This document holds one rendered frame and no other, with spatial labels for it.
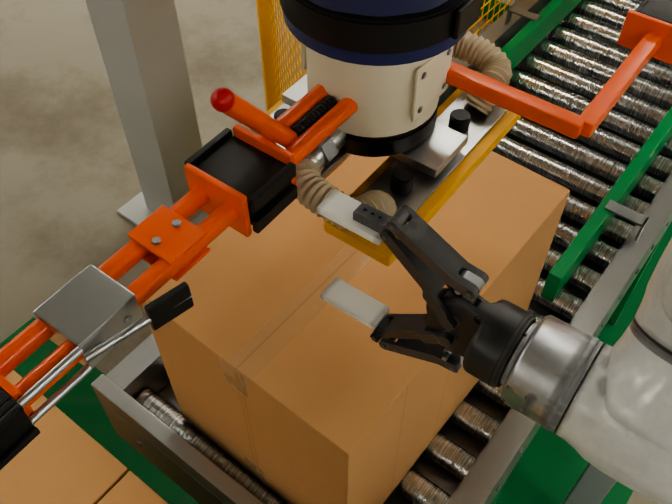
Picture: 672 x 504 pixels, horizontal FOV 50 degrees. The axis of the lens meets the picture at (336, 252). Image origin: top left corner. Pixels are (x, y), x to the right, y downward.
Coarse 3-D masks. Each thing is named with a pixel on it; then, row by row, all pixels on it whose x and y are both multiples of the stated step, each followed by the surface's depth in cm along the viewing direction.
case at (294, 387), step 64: (512, 192) 121; (256, 256) 113; (320, 256) 113; (512, 256) 113; (192, 320) 105; (256, 320) 105; (320, 320) 105; (192, 384) 120; (256, 384) 99; (320, 384) 99; (384, 384) 99; (448, 384) 121; (256, 448) 119; (320, 448) 98; (384, 448) 107
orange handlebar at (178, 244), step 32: (640, 64) 89; (320, 96) 86; (480, 96) 88; (512, 96) 85; (608, 96) 85; (320, 128) 82; (576, 128) 82; (192, 192) 76; (160, 224) 72; (192, 224) 72; (224, 224) 74; (128, 256) 71; (160, 256) 70; (192, 256) 72; (128, 288) 68; (0, 352) 64; (32, 352) 65; (64, 352) 64; (32, 384) 62
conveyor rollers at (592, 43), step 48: (624, 0) 229; (576, 48) 218; (624, 48) 218; (576, 96) 199; (624, 96) 199; (576, 144) 187; (624, 144) 187; (624, 240) 170; (480, 384) 145; (192, 432) 137; (480, 432) 138; (240, 480) 131
